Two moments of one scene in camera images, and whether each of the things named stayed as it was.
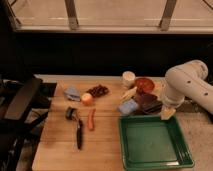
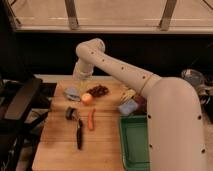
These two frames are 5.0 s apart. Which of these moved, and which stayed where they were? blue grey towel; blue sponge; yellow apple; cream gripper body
Moved: cream gripper body
Stayed: yellow apple; blue sponge; blue grey towel
